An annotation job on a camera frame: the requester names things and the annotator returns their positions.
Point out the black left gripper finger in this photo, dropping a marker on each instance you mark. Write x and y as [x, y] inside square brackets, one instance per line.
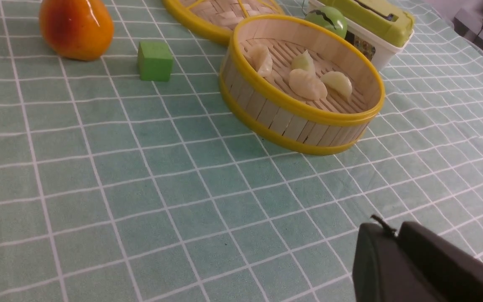
[412, 264]

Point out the pale yellow dumpling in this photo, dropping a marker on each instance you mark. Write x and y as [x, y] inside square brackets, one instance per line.
[338, 82]

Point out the beige dumpling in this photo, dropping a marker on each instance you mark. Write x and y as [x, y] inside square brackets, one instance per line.
[307, 85]

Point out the pale green dumpling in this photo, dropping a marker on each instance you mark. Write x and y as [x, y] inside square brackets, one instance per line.
[304, 62]

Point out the white dumpling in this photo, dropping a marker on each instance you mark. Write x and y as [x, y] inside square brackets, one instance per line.
[261, 59]

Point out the bamboo steamer tray yellow rim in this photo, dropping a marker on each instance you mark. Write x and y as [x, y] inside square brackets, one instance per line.
[268, 106]

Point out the woven bamboo steamer lid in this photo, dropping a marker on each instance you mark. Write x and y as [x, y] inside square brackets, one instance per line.
[215, 20]

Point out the green lidded white box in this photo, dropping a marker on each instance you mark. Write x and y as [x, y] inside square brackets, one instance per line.
[377, 28]

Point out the green apple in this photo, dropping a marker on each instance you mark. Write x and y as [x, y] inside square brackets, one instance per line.
[329, 18]

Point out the green checkered tablecloth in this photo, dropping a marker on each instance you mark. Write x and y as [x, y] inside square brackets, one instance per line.
[114, 189]

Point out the green cube block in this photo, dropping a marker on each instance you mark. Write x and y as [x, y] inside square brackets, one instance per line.
[155, 61]

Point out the orange red pear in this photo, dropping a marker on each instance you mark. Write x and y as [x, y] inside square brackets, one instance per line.
[76, 29]

